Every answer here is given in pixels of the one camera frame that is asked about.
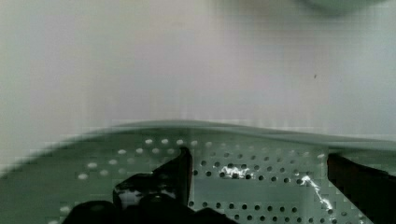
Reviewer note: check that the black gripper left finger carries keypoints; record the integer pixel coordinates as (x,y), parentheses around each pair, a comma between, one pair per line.
(173,179)

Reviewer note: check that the green plastic strainer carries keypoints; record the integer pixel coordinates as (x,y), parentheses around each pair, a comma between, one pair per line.
(240,175)

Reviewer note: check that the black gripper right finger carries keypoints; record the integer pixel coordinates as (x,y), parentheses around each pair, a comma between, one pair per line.
(371,190)

